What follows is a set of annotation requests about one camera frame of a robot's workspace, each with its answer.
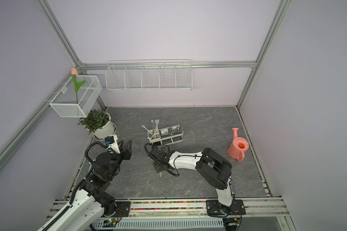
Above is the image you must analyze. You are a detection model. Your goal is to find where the pink watering can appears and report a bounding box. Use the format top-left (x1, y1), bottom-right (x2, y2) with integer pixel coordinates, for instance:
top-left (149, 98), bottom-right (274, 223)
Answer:
top-left (227, 128), bottom-right (249, 162)

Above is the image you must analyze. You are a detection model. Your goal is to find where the white wire basket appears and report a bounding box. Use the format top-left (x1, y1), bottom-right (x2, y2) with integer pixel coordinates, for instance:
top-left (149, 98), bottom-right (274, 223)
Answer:
top-left (49, 75), bottom-right (102, 118)

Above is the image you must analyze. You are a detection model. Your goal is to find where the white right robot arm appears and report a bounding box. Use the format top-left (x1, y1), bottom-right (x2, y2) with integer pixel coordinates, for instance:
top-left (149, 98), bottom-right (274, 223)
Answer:
top-left (144, 143), bottom-right (246, 218)

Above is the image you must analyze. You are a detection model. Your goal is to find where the beige toothbrush holder tray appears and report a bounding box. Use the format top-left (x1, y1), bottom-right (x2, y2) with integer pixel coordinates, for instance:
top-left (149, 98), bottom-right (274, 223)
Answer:
top-left (147, 125), bottom-right (184, 146)

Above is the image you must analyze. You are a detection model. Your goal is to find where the artificial pink tulip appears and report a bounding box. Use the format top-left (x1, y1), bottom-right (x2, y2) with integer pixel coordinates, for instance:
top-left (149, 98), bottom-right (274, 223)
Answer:
top-left (71, 67), bottom-right (86, 104)

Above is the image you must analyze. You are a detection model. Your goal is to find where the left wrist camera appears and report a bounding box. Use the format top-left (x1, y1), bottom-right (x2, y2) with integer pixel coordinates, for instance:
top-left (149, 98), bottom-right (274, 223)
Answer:
top-left (104, 134), bottom-right (120, 155)

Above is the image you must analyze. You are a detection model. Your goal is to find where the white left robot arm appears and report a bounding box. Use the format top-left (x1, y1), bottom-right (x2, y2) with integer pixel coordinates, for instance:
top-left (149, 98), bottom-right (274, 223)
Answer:
top-left (40, 135), bottom-right (132, 231)

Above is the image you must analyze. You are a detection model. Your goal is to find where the potted green plant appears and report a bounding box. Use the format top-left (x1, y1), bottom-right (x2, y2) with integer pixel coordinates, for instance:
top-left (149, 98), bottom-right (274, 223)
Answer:
top-left (78, 109), bottom-right (116, 140)

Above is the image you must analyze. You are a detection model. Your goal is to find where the long white wire shelf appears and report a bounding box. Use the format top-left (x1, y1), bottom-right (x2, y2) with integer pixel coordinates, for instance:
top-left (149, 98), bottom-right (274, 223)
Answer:
top-left (105, 59), bottom-right (193, 91)

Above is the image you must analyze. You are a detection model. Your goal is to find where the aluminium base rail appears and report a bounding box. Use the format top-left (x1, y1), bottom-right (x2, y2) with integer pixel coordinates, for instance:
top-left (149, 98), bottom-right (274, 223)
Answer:
top-left (41, 197), bottom-right (296, 231)

